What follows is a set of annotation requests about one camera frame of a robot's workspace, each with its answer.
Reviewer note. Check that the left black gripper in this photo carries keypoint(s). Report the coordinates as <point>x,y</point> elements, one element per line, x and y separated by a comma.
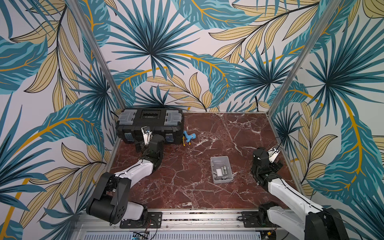
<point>142,148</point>

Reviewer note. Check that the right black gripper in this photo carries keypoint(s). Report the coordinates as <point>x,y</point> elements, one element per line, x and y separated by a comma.
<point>276,164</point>

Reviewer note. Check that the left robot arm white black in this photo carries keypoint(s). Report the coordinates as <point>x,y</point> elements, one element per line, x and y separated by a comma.
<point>110,199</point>

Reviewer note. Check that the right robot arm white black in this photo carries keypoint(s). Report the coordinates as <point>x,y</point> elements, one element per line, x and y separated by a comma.
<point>308,220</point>

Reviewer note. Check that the translucent plastic storage box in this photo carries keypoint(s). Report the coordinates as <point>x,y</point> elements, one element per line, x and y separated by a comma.
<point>221,170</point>

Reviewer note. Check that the black plastic toolbox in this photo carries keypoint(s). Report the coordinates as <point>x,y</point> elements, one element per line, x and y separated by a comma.
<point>168,123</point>

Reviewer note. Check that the blue yellow clamp tool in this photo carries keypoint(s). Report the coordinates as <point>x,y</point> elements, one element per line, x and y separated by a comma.
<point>187,138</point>

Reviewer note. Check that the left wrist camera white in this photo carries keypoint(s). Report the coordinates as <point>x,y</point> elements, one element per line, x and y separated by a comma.
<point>147,134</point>

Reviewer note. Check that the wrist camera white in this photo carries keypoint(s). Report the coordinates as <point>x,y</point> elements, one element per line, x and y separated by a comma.
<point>273,153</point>
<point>147,134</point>

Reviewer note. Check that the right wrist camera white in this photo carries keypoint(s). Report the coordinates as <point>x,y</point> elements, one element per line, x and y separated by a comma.
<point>273,153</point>

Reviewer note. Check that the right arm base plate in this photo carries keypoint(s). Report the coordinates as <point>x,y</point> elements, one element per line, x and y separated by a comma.
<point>254,219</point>

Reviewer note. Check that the left metal frame post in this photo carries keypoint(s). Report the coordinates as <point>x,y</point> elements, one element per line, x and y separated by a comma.
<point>87,31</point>

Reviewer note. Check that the metal frame post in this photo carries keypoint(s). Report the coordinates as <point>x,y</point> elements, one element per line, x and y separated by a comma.
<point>87,31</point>
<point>319,28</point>

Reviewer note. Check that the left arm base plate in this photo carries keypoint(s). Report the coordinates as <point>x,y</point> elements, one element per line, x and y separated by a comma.
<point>150,220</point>

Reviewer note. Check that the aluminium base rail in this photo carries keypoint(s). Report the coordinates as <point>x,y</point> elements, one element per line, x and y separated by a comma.
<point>182,224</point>

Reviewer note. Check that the right metal frame post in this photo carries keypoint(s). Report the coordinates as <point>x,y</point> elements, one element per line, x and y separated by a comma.
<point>319,28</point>

